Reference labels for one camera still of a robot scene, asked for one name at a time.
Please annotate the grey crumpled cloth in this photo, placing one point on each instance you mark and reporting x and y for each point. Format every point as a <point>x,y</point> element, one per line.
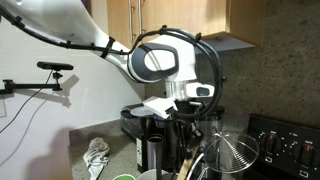
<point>95,157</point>

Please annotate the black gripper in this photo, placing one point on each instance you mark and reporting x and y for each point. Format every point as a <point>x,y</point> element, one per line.
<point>180,133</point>

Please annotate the wooden spoon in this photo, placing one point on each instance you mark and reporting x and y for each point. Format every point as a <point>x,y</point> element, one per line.
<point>186,165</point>

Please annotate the black electric stove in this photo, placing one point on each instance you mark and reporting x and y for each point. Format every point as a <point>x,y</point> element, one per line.
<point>287,150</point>

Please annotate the white mug green inside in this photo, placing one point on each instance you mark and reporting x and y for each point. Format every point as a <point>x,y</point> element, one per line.
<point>124,177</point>

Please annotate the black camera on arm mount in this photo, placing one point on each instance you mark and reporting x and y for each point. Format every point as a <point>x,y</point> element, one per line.
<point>47,78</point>

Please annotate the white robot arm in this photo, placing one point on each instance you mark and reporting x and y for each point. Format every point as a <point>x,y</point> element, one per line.
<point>164,54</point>

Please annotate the black silver coffee maker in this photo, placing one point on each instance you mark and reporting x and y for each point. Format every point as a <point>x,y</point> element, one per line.
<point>130,120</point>

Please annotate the wooden upper cabinet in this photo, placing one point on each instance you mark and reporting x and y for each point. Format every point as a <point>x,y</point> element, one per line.
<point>224,24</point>

